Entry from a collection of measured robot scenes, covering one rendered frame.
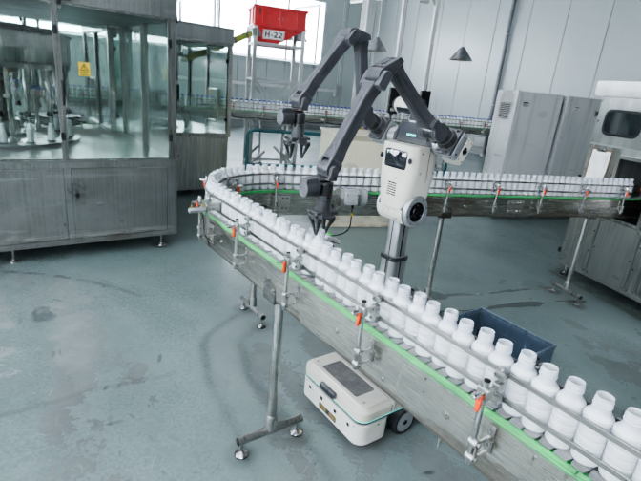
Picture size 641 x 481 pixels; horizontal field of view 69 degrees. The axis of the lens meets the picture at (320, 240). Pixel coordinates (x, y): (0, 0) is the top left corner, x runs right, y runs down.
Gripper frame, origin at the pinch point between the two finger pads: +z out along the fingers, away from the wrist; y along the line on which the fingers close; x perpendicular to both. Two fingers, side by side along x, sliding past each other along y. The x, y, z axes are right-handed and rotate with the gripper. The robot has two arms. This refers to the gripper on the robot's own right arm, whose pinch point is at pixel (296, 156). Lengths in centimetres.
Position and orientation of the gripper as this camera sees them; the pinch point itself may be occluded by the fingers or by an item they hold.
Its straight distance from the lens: 216.5
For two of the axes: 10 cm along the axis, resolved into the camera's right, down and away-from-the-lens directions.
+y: -8.2, 1.1, -5.7
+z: -0.9, 9.4, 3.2
